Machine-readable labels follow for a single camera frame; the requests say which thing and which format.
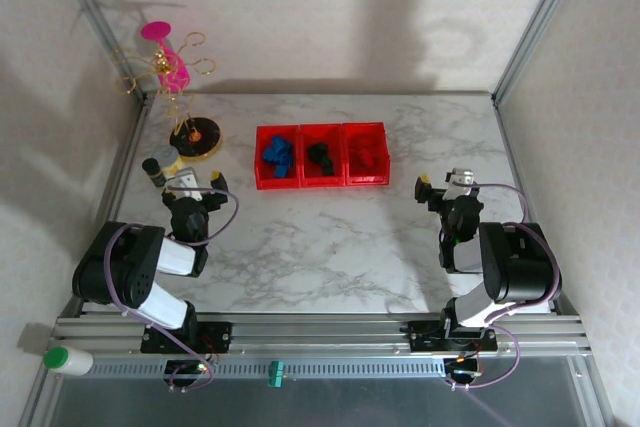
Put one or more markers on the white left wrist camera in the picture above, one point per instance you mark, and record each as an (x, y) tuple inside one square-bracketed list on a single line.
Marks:
[(185, 182)]

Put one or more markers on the pink plastic cocktail glass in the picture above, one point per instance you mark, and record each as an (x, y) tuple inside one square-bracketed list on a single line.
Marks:
[(155, 30)]

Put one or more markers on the red plastic bin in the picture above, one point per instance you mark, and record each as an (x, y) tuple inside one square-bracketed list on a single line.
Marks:
[(382, 172), (265, 179), (310, 174)]

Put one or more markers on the white bottle green cap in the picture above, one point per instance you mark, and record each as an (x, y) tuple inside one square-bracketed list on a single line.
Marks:
[(75, 361)]

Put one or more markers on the grey metal panel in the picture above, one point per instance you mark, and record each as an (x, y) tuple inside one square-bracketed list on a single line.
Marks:
[(300, 407)]

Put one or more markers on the jar with grey lid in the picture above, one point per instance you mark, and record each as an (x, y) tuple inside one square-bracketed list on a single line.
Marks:
[(166, 153)]

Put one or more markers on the small bottle black cap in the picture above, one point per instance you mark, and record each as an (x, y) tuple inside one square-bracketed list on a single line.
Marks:
[(150, 165)]

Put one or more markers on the black lego brick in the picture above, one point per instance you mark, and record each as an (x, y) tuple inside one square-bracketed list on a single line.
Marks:
[(328, 172), (322, 148), (313, 152), (328, 165), (325, 158)]

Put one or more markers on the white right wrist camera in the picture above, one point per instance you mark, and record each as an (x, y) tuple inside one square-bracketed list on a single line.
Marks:
[(461, 181)]

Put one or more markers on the aluminium frame rail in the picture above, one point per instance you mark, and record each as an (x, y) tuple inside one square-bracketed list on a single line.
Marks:
[(325, 334)]

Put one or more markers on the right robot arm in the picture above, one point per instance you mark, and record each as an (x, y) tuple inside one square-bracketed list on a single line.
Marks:
[(520, 267)]

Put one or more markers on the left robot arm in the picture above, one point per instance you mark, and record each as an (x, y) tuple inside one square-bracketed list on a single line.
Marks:
[(125, 267)]

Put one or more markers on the teal connector block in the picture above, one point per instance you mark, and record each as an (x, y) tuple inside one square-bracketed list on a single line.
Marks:
[(274, 374)]

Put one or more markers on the aluminium frame post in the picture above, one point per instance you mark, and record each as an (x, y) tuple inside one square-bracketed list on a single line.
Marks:
[(95, 22), (540, 12)]

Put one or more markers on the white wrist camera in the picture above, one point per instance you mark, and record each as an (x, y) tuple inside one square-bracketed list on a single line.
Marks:
[(185, 182), (461, 181)]

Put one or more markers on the small black controller board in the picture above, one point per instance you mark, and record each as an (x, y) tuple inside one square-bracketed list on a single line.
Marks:
[(185, 369), (462, 369)]

